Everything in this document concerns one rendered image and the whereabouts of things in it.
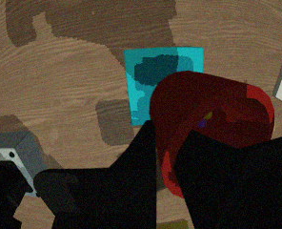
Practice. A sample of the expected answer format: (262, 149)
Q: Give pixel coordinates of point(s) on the yellow flat block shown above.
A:
(175, 225)

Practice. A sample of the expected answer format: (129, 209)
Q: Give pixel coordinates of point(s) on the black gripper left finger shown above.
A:
(128, 186)

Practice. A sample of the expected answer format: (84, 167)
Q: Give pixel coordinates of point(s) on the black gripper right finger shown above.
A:
(212, 174)

